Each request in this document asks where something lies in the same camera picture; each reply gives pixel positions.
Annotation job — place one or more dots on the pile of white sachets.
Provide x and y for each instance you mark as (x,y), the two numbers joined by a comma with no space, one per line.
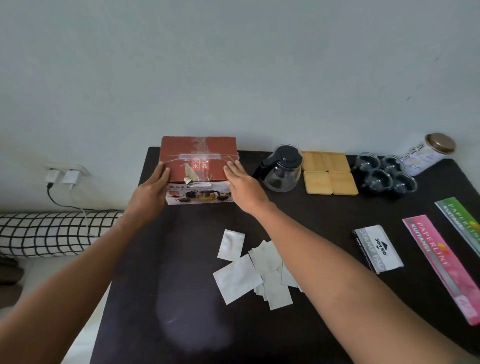
(240,277)

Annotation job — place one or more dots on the person's right thumb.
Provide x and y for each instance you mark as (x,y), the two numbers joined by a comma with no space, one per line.
(228,174)

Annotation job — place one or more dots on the person's left thumb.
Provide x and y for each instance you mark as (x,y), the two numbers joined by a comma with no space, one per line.
(166,177)

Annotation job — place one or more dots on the black and white stamp pad box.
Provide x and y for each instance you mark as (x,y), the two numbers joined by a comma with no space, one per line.
(378,249)

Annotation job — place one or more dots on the person's right hand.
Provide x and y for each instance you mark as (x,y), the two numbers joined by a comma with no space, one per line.
(247,191)

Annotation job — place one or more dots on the pink receipt book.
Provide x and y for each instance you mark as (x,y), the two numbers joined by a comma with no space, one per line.
(442,262)

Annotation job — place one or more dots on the white wall socket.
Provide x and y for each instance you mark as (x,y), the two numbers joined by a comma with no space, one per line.
(80,168)

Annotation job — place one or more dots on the green receipt book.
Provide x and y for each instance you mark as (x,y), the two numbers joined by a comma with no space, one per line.
(463,221)

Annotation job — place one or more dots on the red cardboard tea set box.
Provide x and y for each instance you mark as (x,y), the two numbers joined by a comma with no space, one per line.
(210,150)

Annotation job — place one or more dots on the white charger plug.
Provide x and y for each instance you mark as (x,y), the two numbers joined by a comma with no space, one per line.
(70,177)
(53,176)

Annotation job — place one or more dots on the glass teapot with black lid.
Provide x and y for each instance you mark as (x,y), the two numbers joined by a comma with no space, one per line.
(283,176)

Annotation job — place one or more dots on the white mattress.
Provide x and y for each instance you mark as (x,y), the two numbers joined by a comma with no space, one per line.
(41,273)

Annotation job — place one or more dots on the black white grid bolster pillow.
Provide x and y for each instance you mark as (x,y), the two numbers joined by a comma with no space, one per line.
(45,234)

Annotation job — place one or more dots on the person's left forearm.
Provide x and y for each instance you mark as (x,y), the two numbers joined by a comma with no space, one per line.
(75,285)

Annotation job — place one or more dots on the square bamboo coaster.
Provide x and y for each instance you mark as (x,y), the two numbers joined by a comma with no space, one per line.
(337,162)
(318,182)
(343,183)
(314,161)

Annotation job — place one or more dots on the person's left hand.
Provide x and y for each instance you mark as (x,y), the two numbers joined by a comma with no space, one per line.
(148,197)

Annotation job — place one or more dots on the glass jar with bronze lid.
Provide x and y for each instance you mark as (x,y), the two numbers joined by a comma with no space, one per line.
(427,153)

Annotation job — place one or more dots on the person's right forearm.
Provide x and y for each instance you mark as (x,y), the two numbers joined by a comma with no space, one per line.
(337,285)

